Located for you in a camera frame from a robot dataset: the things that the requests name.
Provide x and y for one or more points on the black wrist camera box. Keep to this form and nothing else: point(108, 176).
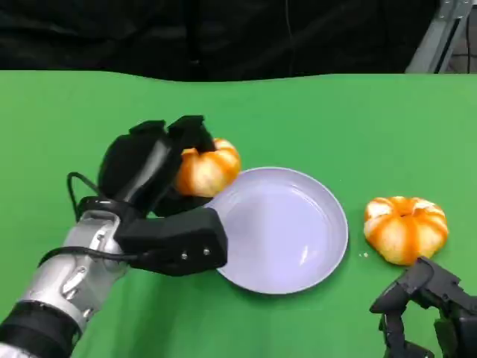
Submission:
point(175, 238)

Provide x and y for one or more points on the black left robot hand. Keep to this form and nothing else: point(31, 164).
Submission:
point(130, 168)

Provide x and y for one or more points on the grey metal frame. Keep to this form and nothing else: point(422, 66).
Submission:
point(434, 41)

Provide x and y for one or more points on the orange and white bread roll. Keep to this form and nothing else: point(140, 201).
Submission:
point(208, 175)
point(404, 231)

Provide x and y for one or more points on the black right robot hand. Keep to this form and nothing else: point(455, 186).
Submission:
point(425, 277)

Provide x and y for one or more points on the green table cloth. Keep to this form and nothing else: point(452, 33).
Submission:
point(298, 119)

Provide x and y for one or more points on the lilac plate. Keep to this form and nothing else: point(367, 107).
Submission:
point(283, 231)

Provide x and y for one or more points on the black backdrop curtain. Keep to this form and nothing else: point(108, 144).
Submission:
point(149, 33)

